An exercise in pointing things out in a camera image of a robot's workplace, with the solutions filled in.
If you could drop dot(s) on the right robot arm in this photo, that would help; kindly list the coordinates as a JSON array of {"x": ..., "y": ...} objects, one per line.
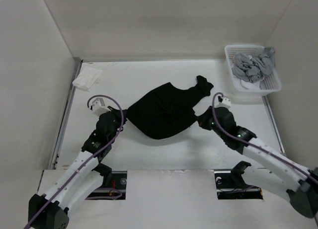
[{"x": 296, "y": 184}]

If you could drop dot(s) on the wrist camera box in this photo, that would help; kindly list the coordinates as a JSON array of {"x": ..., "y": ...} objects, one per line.
[
  {"x": 223, "y": 101},
  {"x": 98, "y": 106}
]

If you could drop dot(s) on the black tank top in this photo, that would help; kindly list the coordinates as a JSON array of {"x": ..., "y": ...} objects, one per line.
[{"x": 166, "y": 110}]

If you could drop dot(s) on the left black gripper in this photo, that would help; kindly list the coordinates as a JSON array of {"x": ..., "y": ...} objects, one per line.
[{"x": 117, "y": 113}]

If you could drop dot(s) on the white plastic basket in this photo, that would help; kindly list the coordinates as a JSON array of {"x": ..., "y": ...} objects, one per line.
[{"x": 268, "y": 85}]

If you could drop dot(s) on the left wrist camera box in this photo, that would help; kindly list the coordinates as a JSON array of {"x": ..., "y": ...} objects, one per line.
[{"x": 98, "y": 106}]

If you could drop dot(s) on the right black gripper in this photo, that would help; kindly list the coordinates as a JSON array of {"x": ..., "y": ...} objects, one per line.
[{"x": 203, "y": 118}]

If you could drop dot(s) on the white garment in basket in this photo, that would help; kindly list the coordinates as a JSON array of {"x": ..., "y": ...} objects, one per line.
[{"x": 250, "y": 85}]

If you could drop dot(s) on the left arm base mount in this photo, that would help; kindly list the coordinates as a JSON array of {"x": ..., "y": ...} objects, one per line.
[{"x": 113, "y": 186}]

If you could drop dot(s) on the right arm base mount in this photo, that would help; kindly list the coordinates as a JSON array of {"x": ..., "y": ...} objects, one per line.
[{"x": 231, "y": 186}]

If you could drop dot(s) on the folded white tank top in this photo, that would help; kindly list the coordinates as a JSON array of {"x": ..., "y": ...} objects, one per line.
[{"x": 87, "y": 78}]

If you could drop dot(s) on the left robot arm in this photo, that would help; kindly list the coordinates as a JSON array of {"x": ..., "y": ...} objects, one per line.
[{"x": 53, "y": 209}]

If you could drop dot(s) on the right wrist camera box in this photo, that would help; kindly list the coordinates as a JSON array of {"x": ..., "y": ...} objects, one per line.
[{"x": 223, "y": 101}]

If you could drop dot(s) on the grey tank top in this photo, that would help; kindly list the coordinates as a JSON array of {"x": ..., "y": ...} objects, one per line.
[{"x": 253, "y": 69}]

